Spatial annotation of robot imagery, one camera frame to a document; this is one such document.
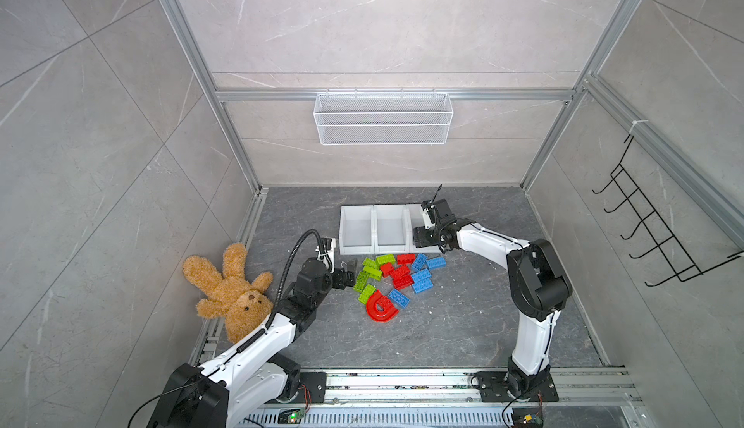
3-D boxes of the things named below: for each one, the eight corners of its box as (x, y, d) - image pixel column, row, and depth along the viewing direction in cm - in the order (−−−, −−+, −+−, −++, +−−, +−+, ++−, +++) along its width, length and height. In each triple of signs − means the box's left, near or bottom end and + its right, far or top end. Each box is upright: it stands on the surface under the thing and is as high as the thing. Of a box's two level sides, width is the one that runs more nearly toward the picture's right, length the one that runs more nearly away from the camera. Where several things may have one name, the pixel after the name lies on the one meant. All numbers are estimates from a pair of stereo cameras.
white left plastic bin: (339, 257, 101) (336, 245, 95) (343, 218, 112) (341, 205, 106) (374, 257, 101) (374, 245, 95) (374, 218, 112) (374, 205, 106)
